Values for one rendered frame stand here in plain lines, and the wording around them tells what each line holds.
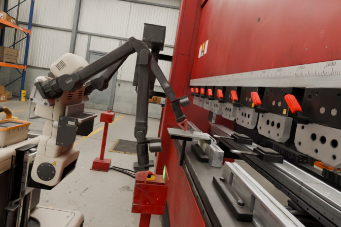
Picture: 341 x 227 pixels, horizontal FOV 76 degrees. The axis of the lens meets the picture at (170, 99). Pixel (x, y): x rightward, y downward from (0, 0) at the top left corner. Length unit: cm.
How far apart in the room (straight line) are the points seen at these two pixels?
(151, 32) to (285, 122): 202
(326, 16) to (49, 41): 946
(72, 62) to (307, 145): 111
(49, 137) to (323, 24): 132
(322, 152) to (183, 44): 194
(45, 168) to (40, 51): 863
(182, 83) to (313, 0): 174
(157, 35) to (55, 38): 746
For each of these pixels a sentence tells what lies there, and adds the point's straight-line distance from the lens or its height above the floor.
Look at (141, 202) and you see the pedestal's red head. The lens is 117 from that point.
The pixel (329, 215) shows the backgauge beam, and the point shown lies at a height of 93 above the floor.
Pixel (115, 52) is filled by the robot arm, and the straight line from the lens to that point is 107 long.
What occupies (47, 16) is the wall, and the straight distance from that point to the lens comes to 1000.
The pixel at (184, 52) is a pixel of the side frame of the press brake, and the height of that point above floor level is 167.
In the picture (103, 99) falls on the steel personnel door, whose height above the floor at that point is 45.
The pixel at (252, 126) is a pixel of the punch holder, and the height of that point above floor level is 119.
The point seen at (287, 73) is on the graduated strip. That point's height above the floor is 138.
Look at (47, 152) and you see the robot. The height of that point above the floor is 83.
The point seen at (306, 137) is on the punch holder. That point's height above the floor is 122.
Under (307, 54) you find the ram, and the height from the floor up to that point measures 143.
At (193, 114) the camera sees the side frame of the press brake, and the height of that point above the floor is 104.
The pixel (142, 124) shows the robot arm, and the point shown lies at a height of 109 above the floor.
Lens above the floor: 128
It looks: 3 degrees down
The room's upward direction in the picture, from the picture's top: 9 degrees clockwise
